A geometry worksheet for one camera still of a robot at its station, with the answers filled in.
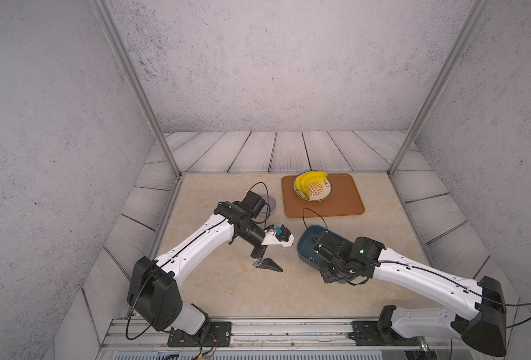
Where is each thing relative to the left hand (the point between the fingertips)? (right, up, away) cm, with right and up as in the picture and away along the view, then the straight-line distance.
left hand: (287, 253), depth 71 cm
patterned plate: (+18, +19, +41) cm, 49 cm away
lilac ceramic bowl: (-5, +15, -2) cm, 16 cm away
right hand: (+13, -7, +4) cm, 16 cm away
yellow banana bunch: (+11, +25, +40) cm, 49 cm away
